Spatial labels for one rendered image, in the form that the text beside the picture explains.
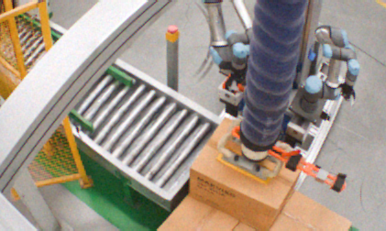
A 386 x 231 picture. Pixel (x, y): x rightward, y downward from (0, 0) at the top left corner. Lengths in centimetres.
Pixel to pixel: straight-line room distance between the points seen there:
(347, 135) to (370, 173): 48
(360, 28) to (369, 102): 102
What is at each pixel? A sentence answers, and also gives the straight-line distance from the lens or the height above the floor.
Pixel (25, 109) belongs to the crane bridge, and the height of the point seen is 305.
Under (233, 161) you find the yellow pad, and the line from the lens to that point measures 319.
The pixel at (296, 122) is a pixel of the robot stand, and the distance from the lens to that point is 350.
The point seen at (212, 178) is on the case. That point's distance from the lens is 329.
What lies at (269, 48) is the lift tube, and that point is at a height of 210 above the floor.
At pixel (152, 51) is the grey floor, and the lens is 501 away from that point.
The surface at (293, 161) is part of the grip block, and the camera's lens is 310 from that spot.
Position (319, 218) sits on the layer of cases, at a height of 54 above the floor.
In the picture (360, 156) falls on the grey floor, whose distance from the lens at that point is 468.
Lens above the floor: 387
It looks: 57 degrees down
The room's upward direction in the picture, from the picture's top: 2 degrees clockwise
